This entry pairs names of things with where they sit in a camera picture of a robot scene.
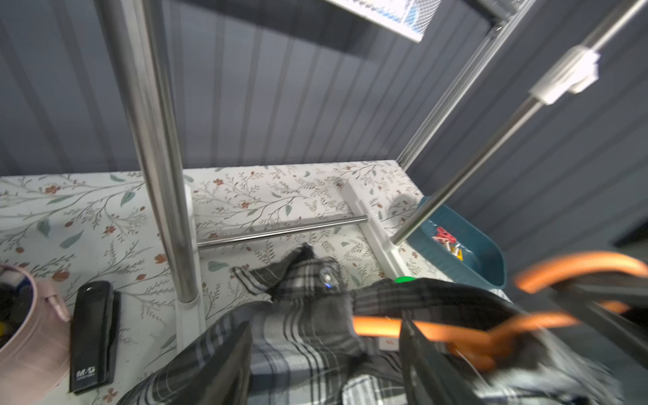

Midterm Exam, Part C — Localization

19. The red clothespin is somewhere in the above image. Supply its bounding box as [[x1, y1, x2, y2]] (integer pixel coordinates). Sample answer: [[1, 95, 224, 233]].
[[433, 226, 457, 246]]

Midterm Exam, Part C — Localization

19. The black stapler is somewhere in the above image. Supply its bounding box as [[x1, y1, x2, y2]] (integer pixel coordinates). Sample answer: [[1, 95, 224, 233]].
[[69, 280, 121, 395]]

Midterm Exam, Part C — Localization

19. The steel clothes rack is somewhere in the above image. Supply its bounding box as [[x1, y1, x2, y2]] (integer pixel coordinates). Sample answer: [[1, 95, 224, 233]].
[[96, 1, 646, 349]]

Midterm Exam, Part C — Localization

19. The green perforated plastic tray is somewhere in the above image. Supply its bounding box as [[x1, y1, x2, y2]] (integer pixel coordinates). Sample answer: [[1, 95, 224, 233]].
[[394, 276, 416, 284]]

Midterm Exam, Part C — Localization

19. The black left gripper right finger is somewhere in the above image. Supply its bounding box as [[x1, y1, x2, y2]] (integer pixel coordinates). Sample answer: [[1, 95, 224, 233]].
[[399, 320, 481, 405]]

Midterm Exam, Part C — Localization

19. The white mesh wire basket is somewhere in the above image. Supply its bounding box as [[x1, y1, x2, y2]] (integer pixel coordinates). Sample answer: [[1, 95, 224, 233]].
[[327, 0, 441, 43]]

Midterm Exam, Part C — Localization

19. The grey plaid long-sleeve shirt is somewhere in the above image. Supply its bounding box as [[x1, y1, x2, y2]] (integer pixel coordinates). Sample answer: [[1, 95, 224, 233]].
[[121, 244, 624, 404]]

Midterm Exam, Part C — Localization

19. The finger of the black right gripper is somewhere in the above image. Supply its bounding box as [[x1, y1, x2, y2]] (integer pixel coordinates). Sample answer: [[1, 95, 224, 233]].
[[553, 283, 647, 368]]

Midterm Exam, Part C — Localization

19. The pink pen cup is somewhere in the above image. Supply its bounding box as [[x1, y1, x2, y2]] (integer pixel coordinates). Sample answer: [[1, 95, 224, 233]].
[[1, 263, 71, 404]]

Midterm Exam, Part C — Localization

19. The yellow clothespin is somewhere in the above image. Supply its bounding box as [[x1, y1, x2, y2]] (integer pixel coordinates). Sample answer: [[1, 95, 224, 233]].
[[451, 246, 463, 261]]

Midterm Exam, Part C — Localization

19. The floral table mat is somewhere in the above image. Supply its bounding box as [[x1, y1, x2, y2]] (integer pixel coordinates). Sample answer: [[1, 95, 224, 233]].
[[1, 161, 422, 404]]

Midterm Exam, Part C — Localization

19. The brown orange hanger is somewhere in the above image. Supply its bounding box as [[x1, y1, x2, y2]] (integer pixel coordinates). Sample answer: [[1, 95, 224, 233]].
[[352, 251, 647, 371]]

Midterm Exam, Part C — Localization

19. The dark teal plastic bin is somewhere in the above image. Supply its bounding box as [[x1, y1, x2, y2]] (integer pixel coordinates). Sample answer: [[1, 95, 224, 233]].
[[408, 205, 508, 290]]

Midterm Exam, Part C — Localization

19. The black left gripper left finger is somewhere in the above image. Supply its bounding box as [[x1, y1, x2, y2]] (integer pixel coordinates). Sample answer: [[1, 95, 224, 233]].
[[171, 322, 252, 405]]

